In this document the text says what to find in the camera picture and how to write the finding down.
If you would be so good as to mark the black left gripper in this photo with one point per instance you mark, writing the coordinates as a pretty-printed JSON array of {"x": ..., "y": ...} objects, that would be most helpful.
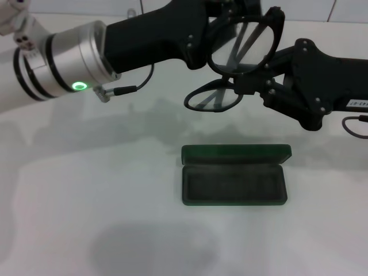
[{"x": 158, "y": 34}]

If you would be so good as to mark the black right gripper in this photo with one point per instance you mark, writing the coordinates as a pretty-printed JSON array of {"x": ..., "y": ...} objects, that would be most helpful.
[{"x": 330, "y": 83}]

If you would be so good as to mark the black glasses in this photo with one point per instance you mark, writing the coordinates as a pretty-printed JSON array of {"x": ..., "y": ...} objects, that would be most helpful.
[{"x": 227, "y": 77}]

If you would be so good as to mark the green glasses case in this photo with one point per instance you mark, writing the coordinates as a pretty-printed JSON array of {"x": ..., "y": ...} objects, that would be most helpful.
[{"x": 235, "y": 187}]

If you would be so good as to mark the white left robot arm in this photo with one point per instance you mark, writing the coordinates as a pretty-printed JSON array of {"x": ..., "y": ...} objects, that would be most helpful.
[{"x": 57, "y": 57}]

